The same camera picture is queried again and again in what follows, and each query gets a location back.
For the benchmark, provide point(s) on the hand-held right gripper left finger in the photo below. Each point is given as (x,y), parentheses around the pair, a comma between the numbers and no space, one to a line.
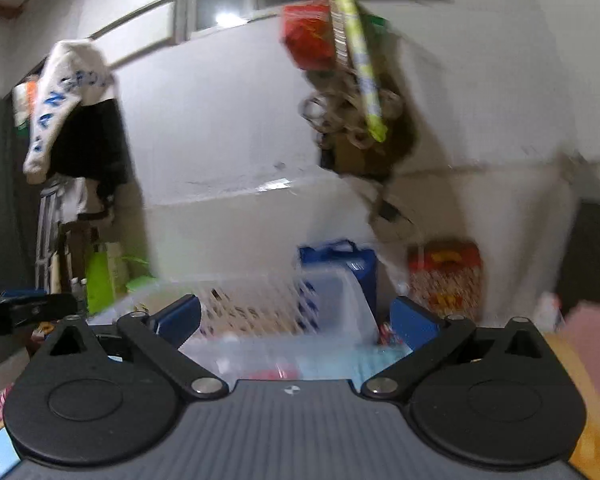
(179,316)

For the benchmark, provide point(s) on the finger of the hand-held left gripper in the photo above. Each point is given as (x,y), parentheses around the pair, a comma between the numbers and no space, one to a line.
(45,306)

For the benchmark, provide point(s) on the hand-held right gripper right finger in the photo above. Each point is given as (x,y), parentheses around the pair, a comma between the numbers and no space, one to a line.
(414,324)

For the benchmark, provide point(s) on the red yellow printed bag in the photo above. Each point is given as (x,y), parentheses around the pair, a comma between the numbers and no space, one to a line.
(447,277)

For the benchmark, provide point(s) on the green paper bag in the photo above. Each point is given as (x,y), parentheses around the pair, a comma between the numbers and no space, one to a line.
(100,280)

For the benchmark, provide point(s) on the aluminium ladder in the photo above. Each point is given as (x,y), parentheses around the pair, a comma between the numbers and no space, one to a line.
(44,240)

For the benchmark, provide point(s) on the white perforated plastic basket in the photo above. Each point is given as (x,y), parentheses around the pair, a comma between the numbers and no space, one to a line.
(250,305)

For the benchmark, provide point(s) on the clear plastic storage box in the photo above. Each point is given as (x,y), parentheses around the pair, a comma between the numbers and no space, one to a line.
(340,310)

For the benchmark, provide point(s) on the blue shopping bag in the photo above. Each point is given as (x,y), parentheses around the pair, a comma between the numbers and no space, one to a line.
(350,262)

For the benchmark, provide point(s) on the black hanging garment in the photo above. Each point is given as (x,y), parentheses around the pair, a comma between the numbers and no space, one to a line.
(92,145)

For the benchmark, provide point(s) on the dark cloth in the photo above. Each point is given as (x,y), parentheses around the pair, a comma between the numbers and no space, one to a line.
(592,245)

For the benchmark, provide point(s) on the white garment with blue letters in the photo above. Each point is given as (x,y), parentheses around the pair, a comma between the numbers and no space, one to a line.
(55,100)

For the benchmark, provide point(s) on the yellow green wrapped roll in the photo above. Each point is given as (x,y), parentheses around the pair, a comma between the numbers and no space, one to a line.
(361,55)

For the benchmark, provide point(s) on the red printed box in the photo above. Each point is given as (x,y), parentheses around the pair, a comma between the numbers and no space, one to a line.
(307,35)

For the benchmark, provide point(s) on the metal hanging rod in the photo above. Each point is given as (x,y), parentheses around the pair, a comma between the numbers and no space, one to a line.
(145,2)

